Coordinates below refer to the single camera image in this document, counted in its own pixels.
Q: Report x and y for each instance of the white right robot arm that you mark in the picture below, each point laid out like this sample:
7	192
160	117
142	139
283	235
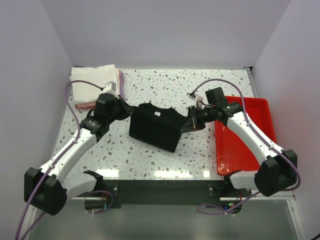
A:
277	167

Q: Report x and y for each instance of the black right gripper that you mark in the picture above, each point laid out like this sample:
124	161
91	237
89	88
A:
190	124

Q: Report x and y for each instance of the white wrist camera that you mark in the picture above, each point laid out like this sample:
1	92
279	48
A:
198	100
111	88

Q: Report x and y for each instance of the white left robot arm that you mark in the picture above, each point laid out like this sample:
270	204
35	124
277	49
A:
44	187

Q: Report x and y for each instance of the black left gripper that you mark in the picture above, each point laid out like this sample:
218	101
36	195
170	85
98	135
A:
127	109

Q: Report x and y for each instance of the white folded t shirt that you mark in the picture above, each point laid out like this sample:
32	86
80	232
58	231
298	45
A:
84	93

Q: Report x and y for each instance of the red plastic bin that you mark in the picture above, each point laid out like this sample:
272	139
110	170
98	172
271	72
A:
231	153

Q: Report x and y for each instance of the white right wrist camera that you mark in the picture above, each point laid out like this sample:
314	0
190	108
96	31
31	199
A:
198	100

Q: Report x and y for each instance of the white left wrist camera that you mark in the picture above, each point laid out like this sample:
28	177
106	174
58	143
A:
111	88

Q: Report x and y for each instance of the purple folded t shirt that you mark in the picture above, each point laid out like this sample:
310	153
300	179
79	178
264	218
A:
121	85

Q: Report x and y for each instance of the black t shirt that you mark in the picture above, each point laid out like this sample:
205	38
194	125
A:
159	127

